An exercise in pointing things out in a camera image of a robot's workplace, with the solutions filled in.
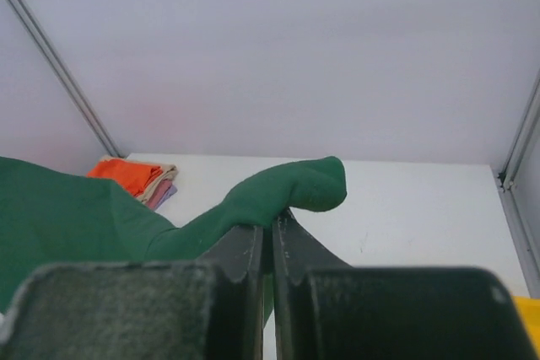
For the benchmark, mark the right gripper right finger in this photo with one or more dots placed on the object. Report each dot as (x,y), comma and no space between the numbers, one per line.
(328,309)

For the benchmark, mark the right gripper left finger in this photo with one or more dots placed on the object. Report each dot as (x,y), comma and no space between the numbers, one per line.
(209,308)

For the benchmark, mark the dark green t shirt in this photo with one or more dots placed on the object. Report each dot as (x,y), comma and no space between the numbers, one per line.
(49,217)

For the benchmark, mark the folded lavender t shirt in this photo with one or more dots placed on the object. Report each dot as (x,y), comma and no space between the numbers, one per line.
(166,196)

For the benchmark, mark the folded pink t shirt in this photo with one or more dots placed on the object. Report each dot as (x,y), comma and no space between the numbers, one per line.
(163,192)

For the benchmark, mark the folded beige t shirt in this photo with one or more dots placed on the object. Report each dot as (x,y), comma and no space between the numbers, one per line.
(169,173)

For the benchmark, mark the folded orange t shirt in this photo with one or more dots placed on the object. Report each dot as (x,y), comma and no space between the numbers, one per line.
(135,178)

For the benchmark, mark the yellow plastic tray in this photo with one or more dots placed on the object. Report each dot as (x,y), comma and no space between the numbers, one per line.
(529,311)

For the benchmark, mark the right aluminium frame post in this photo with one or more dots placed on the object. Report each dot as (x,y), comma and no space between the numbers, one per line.
(519,192)

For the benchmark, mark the aluminium frame post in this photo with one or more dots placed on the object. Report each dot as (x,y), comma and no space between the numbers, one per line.
(519,192)
(60,69)

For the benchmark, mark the left aluminium frame post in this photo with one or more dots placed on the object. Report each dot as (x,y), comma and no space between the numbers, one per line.
(60,69)

